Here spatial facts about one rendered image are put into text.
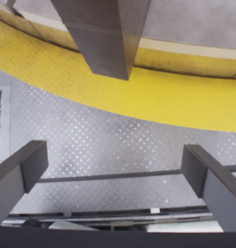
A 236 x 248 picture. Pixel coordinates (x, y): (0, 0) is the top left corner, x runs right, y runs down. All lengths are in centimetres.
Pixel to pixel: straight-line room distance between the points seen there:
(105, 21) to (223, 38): 51
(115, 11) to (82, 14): 7
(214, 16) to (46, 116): 91
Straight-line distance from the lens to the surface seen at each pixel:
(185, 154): 17
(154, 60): 94
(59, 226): 95
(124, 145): 93
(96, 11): 40
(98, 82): 102
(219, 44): 78
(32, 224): 101
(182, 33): 77
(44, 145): 16
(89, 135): 96
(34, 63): 122
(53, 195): 105
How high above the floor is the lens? 93
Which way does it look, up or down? 79 degrees down
